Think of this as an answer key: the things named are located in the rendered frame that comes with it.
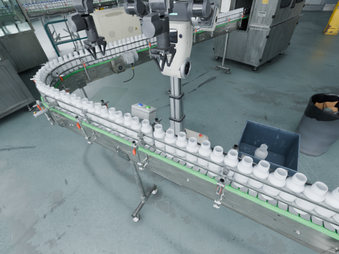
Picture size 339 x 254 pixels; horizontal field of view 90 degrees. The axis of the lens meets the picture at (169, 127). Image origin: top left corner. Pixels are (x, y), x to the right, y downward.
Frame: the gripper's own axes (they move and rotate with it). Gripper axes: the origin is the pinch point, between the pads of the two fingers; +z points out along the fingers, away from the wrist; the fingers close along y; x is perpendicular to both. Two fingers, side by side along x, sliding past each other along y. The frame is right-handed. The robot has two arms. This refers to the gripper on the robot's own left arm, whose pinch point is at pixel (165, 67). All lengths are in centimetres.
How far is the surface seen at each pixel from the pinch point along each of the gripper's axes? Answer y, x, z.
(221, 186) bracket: -24, -39, 34
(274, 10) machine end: 349, -13, 16
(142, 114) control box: -1.4, 18.0, 31.7
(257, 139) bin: 41, -49, 59
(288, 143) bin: 41, -66, 54
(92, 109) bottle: -15, 46, 28
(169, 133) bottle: -12.8, -8.4, 27.3
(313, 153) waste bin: 133, -114, 132
